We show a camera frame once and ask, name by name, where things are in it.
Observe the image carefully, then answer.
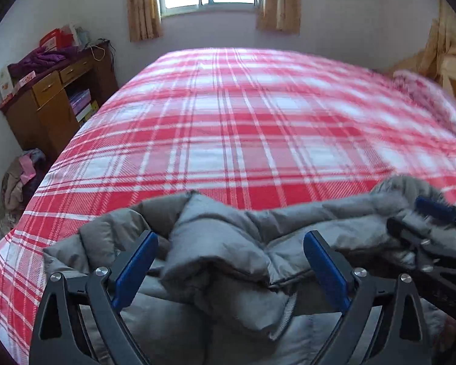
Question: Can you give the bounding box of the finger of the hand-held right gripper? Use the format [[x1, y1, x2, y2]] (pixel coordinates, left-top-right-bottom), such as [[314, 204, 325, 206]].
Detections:
[[387, 216, 456, 274], [415, 196, 456, 231]]

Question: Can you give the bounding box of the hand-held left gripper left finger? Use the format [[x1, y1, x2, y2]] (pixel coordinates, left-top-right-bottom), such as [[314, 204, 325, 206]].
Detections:
[[28, 229, 159, 365]]

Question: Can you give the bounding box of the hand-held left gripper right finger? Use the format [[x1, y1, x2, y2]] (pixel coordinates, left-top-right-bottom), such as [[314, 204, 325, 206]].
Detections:
[[303, 229, 434, 365]]

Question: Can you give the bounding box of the grey puffer jacket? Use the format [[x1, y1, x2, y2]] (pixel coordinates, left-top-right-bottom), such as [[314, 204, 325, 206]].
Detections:
[[43, 175, 456, 365]]

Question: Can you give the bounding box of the pile of clothes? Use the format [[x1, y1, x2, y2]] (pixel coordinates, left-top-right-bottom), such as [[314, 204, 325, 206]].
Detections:
[[0, 148, 47, 236]]

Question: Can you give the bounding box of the pink patterned pillow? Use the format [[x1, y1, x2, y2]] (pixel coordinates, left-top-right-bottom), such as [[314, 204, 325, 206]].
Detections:
[[393, 69, 456, 137]]

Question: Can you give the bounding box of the long yellow curtain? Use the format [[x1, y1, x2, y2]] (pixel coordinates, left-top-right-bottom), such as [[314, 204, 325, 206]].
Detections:
[[395, 0, 456, 81]]

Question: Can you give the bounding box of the stack of books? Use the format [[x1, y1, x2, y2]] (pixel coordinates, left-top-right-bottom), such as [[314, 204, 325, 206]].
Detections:
[[68, 89, 100, 124]]

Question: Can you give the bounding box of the brown wooden desk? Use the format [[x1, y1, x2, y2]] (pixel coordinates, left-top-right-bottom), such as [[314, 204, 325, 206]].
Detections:
[[0, 42, 119, 160]]

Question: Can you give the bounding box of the bed with red plaid sheet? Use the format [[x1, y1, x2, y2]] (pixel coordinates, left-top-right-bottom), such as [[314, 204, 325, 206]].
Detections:
[[0, 47, 456, 358]]

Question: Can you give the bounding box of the wooden desk drawer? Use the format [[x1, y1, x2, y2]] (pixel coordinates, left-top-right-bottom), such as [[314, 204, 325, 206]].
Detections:
[[60, 59, 94, 83], [32, 71, 64, 107]]

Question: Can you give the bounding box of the pink flat box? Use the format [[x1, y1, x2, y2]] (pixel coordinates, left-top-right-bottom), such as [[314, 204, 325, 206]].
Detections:
[[0, 71, 37, 112]]

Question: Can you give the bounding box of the white printed box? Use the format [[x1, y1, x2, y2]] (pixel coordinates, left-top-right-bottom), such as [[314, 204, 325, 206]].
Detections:
[[0, 66, 16, 98]]

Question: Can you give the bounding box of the purple jacket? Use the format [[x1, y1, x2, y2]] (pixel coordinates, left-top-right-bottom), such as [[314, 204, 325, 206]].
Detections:
[[8, 47, 71, 79]]

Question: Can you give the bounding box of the pale plastic bag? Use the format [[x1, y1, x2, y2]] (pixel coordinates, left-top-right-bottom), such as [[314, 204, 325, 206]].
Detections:
[[61, 25, 92, 48]]

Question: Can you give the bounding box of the red box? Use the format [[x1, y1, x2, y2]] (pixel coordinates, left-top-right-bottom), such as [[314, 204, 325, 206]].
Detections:
[[39, 28, 62, 52]]

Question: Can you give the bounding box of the yellow patterned curtain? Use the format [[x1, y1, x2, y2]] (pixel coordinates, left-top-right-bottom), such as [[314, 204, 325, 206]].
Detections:
[[127, 0, 163, 42], [256, 0, 302, 34]]

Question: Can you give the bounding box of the desk cable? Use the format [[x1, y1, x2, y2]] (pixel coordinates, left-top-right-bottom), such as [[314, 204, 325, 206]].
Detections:
[[89, 38, 117, 62]]

